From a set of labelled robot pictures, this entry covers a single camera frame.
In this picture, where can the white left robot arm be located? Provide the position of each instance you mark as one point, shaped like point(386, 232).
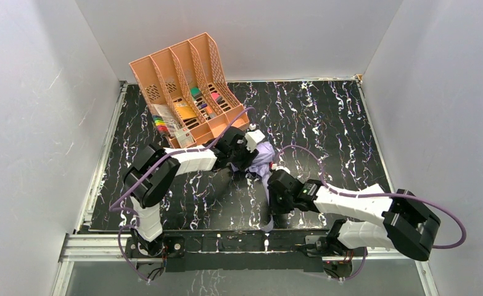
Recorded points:
point(151, 175)

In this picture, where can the lavender folding umbrella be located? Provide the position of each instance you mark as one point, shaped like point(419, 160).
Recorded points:
point(261, 164)

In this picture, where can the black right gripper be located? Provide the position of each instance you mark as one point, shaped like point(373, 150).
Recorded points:
point(276, 195)

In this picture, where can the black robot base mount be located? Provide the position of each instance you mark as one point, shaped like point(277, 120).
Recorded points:
point(308, 250)

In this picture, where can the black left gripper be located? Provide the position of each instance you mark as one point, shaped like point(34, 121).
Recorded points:
point(242, 159)

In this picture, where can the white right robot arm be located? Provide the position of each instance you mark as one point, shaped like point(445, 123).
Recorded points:
point(371, 218)

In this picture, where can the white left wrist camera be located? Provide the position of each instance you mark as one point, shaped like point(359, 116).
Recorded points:
point(253, 136)

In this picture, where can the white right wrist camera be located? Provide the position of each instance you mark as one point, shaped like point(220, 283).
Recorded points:
point(275, 167)

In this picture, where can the colourful marker pen pack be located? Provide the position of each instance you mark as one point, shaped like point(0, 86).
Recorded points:
point(163, 127)

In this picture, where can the orange plastic desk organizer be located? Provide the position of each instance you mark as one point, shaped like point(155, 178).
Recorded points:
point(166, 77)

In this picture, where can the small white red box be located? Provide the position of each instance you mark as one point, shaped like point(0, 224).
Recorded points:
point(184, 137)

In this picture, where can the yellow sticky note pad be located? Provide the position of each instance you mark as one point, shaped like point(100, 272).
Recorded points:
point(184, 110)

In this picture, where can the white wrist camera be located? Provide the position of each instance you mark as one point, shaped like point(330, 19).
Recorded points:
point(253, 136)
point(275, 167)

